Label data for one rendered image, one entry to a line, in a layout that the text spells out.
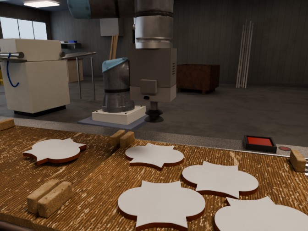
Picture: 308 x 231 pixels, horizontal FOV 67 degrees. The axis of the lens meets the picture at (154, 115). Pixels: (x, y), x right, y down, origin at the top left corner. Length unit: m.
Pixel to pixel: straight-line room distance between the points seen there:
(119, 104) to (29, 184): 0.62
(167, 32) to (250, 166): 0.32
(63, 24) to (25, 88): 8.24
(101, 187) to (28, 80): 4.25
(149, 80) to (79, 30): 11.62
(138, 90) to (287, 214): 0.33
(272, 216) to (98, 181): 0.29
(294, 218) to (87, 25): 11.55
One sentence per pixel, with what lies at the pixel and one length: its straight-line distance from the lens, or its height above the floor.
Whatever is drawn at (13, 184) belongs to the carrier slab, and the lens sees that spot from 0.52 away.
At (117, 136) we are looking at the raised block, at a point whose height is 0.96.
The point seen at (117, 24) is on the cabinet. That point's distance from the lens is 10.37.
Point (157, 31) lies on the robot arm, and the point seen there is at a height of 1.21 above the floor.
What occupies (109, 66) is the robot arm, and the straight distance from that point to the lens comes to 1.03.
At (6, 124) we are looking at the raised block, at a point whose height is 0.95.
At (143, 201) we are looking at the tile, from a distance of 0.39.
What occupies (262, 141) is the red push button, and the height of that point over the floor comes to 0.93.
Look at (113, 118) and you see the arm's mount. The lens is 1.02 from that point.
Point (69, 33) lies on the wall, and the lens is 12.42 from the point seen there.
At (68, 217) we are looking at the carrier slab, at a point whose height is 0.94.
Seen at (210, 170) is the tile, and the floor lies 0.95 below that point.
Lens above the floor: 1.17
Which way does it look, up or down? 15 degrees down
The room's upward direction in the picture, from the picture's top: straight up
